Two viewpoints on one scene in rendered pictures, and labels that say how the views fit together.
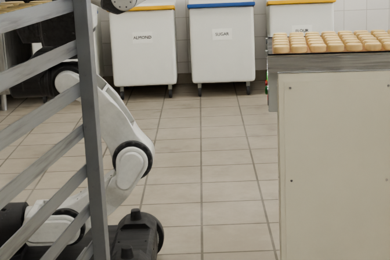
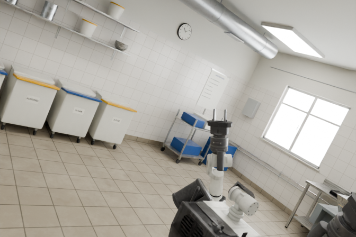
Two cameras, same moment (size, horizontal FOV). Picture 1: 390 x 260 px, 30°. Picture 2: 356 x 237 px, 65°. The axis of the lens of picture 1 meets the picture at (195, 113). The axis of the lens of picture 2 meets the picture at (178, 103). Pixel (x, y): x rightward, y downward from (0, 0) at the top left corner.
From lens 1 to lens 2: 2.43 m
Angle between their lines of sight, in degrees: 41
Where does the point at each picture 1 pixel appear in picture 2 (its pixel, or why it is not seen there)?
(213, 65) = (67, 125)
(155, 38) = (39, 102)
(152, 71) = (30, 119)
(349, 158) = not seen: outside the picture
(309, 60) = not seen: outside the picture
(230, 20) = (85, 105)
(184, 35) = not seen: hidden behind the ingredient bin
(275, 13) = (108, 108)
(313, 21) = (123, 117)
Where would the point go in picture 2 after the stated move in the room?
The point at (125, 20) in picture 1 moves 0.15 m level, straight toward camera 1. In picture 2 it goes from (25, 86) to (28, 90)
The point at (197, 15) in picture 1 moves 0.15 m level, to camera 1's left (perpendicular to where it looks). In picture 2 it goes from (69, 97) to (59, 94)
